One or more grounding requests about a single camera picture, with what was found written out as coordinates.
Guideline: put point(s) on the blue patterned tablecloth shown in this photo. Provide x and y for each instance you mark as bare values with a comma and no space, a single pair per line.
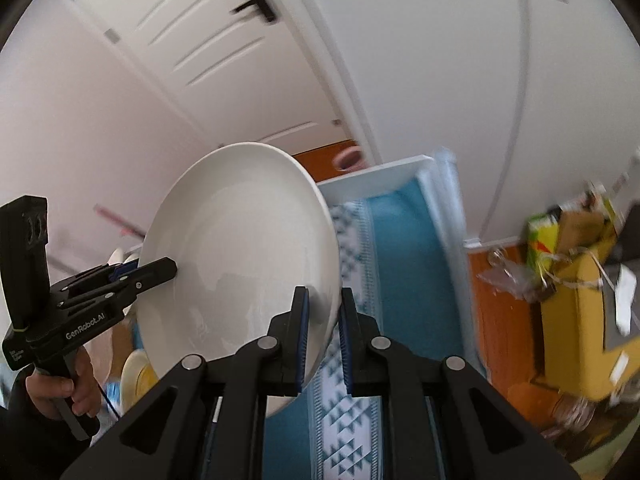
395,240

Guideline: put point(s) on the white paper sheet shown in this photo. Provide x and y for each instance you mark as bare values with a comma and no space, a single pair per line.
625,300

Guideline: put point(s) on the white plate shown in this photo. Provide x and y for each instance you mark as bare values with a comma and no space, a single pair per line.
235,240

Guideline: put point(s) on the clear plastic bag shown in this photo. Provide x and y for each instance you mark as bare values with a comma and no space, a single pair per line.
510,275

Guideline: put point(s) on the pink slipper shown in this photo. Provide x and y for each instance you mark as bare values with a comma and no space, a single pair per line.
349,158

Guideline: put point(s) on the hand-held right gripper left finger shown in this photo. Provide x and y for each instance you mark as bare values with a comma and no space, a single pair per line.
300,340

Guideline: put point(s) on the white panelled door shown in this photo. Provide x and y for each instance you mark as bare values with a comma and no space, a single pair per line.
200,85

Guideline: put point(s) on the person's left hand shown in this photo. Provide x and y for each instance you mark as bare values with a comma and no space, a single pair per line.
55,392

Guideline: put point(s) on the green yellow carton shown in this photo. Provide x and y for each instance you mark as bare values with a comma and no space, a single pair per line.
542,240

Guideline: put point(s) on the yellow rimmed plate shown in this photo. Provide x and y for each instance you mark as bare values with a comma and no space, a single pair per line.
136,377

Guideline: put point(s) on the brown cardboard box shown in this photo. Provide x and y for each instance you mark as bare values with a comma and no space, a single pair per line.
580,227

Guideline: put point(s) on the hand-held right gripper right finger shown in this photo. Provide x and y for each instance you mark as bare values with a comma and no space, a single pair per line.
346,345

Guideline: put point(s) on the pink stick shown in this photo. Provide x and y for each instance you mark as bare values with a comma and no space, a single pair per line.
120,220

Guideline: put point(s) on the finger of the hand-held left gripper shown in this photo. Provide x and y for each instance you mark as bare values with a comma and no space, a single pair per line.
120,272
150,272

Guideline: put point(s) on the yellow cardboard box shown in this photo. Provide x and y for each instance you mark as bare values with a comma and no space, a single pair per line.
575,310

